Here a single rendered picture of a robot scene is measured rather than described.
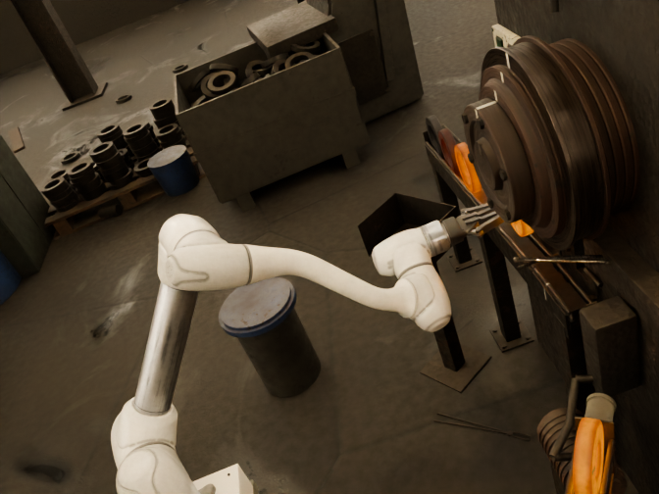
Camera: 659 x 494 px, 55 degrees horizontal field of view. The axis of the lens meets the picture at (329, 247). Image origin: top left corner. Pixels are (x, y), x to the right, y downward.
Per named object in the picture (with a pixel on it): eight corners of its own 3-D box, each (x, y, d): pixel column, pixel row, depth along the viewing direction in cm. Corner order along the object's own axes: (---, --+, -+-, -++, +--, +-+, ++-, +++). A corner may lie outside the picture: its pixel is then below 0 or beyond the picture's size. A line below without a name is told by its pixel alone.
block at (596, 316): (628, 363, 154) (622, 291, 141) (646, 386, 148) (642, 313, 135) (585, 377, 155) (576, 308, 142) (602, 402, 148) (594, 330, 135)
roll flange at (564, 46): (557, 169, 172) (533, -1, 146) (659, 264, 133) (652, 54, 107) (522, 181, 173) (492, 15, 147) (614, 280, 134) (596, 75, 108)
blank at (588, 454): (603, 484, 129) (585, 480, 131) (605, 410, 128) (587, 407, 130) (590, 516, 116) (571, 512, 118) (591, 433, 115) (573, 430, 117)
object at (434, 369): (439, 334, 261) (395, 191, 221) (493, 357, 242) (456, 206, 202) (409, 368, 252) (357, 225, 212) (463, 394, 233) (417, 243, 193)
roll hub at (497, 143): (494, 181, 160) (474, 80, 145) (542, 238, 137) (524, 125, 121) (473, 189, 160) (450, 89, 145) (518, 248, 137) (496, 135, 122)
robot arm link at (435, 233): (435, 263, 173) (455, 254, 172) (427, 237, 168) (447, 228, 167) (426, 245, 180) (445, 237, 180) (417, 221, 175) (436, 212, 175)
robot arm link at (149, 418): (114, 494, 169) (101, 443, 187) (173, 489, 177) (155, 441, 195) (174, 226, 148) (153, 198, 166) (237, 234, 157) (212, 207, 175)
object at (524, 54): (522, 181, 173) (492, 15, 147) (614, 280, 134) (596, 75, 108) (500, 190, 173) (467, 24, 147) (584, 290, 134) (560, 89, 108)
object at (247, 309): (322, 336, 283) (288, 264, 259) (333, 387, 256) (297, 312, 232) (255, 361, 284) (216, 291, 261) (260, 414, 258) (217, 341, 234)
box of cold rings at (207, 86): (344, 115, 469) (310, 11, 426) (377, 157, 400) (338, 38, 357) (217, 168, 468) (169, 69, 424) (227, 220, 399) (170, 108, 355)
